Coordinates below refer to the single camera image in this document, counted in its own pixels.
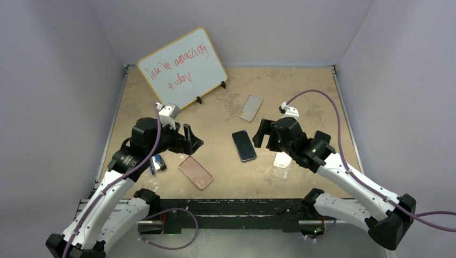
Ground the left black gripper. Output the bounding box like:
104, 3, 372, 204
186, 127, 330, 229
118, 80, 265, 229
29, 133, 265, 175
147, 119, 202, 157

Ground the black smartphone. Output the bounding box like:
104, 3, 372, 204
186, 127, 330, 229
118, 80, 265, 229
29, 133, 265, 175
232, 130, 257, 162

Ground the pink phone case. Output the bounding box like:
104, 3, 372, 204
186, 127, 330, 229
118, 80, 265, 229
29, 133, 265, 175
179, 156, 213, 190

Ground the clear phone case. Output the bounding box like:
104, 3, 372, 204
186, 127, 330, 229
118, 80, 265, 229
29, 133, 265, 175
270, 152, 292, 180

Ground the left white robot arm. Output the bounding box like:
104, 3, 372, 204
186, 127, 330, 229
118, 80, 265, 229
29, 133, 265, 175
46, 118, 204, 257

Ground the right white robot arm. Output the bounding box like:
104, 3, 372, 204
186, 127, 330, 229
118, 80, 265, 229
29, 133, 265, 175
253, 117, 416, 250

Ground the translucent white phone case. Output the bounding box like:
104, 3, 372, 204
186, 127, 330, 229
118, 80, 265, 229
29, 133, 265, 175
237, 94, 263, 122

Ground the blue black stapler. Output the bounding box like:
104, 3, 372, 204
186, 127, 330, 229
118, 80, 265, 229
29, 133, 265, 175
149, 154, 167, 175

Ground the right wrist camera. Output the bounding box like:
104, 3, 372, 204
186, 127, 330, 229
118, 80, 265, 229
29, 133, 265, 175
279, 102, 300, 120

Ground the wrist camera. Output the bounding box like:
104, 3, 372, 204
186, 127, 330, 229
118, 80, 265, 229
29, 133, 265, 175
155, 103, 180, 130
279, 102, 300, 120

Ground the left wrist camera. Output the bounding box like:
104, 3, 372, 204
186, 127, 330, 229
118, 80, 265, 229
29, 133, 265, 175
155, 103, 180, 130

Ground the whiteboard with orange frame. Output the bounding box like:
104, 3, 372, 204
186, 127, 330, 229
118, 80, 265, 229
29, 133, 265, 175
137, 27, 227, 109

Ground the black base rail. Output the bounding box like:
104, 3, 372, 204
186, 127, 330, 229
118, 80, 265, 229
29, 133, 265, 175
139, 198, 334, 235

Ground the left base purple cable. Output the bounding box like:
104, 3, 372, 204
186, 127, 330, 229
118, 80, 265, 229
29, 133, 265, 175
137, 207, 199, 250

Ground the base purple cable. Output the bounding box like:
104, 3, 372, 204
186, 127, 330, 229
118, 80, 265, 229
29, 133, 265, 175
303, 218, 338, 243
137, 207, 199, 250

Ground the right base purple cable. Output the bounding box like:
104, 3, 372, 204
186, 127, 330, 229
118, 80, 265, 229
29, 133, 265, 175
303, 218, 338, 243

